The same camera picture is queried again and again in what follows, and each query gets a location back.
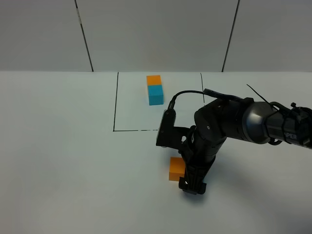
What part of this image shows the blue template block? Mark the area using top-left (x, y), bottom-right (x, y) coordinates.
top-left (148, 85), bottom-right (164, 105)

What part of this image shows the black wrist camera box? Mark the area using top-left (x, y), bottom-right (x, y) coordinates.
top-left (156, 109), bottom-right (191, 150)

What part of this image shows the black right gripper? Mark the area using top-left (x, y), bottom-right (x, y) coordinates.
top-left (178, 126), bottom-right (226, 195)

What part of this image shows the orange template block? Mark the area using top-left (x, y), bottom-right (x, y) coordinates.
top-left (146, 75), bottom-right (162, 86)

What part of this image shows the black camera cable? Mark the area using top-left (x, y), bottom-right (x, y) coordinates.
top-left (167, 88), bottom-right (242, 111)

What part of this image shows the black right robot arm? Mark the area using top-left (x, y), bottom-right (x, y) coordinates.
top-left (178, 98), bottom-right (312, 195)

